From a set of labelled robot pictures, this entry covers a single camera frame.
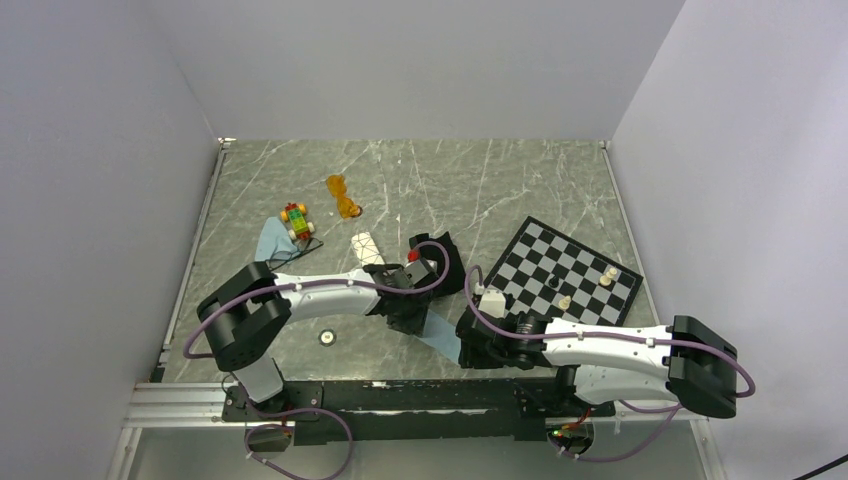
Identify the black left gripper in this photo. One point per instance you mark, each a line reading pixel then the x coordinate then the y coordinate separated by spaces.
pixel 414 326

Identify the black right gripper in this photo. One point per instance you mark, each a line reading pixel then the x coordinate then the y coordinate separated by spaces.
pixel 469 356

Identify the black glasses case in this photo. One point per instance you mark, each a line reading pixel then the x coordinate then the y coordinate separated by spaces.
pixel 454 281

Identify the light blue cleaning cloth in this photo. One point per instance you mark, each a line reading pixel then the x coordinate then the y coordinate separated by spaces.
pixel 275 243

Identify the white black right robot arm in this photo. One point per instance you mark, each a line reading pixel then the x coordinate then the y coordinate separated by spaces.
pixel 685 362

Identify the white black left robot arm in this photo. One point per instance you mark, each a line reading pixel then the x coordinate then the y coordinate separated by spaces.
pixel 242 318

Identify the white geometric glasses case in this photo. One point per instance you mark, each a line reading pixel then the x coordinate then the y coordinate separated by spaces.
pixel 366 250

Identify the small round metal disc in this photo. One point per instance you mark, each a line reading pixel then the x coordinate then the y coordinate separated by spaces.
pixel 327 337

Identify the black white chessboard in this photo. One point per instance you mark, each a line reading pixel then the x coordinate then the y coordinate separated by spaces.
pixel 537 252

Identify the thin black framed glasses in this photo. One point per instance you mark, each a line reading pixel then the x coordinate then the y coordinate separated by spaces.
pixel 301 250

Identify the colourful toy brick car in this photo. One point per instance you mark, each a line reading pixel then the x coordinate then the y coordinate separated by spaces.
pixel 294 218

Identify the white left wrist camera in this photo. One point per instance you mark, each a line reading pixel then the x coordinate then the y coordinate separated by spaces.
pixel 419 271

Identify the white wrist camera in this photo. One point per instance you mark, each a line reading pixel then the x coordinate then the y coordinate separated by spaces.
pixel 493 303
pixel 419 271

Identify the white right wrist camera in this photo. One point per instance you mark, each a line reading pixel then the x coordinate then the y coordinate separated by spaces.
pixel 493 303

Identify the black table front rail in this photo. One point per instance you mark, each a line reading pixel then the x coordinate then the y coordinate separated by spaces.
pixel 337 410

